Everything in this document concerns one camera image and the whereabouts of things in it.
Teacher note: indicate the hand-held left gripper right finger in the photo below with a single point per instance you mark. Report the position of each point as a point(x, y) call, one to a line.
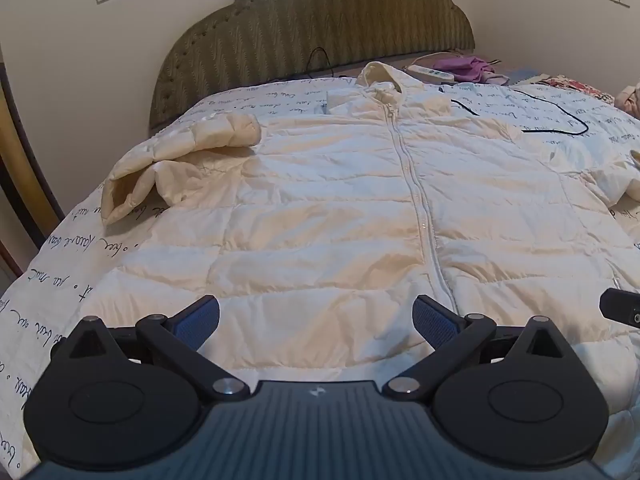
point(431, 321)

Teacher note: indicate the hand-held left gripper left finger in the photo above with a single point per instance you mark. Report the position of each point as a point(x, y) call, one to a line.
point(201, 319)

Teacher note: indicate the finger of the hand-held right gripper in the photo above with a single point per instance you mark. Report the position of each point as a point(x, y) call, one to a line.
point(620, 307)

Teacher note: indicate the white puffer jacket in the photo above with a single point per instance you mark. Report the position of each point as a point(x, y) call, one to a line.
point(350, 220)

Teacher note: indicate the white script-print bed blanket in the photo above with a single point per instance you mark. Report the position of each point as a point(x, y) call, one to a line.
point(65, 280)

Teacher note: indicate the pink soft cloth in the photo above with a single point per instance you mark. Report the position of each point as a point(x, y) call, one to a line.
point(630, 100)

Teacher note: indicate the floral printed cloth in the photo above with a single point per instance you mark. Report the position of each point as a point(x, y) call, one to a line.
point(575, 85)

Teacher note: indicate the yellow wooden furniture edge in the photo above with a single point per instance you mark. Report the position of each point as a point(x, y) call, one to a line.
point(27, 160)

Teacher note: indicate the purple cloth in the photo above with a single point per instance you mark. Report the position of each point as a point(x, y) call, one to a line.
point(462, 67)

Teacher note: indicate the green striped padded headboard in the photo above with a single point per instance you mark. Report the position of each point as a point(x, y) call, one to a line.
point(320, 25)

